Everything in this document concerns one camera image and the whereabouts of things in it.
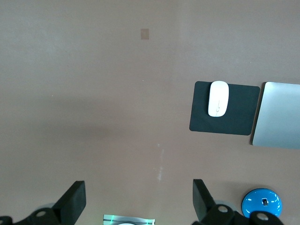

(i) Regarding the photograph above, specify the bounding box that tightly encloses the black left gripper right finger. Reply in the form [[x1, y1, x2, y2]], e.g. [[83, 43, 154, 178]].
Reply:
[[192, 179, 285, 225]]

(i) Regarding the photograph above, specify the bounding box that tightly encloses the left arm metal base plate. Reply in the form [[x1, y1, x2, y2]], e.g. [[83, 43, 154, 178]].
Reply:
[[103, 214, 156, 225]]

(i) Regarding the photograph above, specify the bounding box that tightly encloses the white computer mouse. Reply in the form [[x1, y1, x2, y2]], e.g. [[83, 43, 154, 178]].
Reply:
[[207, 80, 230, 118]]

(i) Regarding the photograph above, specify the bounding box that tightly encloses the silver closed laptop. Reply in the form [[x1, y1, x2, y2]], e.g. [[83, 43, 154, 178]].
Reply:
[[251, 81, 300, 150]]

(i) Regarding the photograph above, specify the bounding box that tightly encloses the black square mouse pad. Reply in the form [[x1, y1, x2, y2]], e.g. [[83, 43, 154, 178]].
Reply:
[[189, 81, 261, 136]]

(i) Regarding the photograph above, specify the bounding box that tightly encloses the blue desk lamp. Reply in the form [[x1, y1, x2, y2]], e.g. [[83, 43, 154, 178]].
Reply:
[[241, 187, 283, 219]]

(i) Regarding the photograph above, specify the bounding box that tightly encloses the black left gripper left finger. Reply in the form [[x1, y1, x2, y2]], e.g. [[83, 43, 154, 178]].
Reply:
[[0, 180, 87, 225]]

